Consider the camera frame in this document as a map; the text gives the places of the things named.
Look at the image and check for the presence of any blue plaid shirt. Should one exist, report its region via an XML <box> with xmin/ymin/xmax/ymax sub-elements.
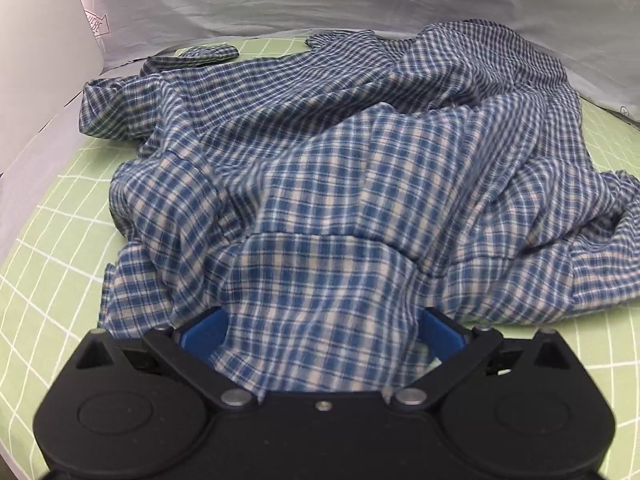
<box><xmin>79</xmin><ymin>18</ymin><xmax>640</xmax><ymax>401</ymax></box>

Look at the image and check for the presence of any green grid mat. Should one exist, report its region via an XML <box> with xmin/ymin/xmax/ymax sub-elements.
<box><xmin>0</xmin><ymin>34</ymin><xmax>640</xmax><ymax>480</ymax></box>

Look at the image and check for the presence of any white rounded board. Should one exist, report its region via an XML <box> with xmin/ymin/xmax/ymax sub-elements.
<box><xmin>0</xmin><ymin>0</ymin><xmax>103</xmax><ymax>171</ymax></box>

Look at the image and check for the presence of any grey printed backdrop sheet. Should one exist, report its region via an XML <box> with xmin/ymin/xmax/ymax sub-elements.
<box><xmin>81</xmin><ymin>0</ymin><xmax>639</xmax><ymax>119</ymax></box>

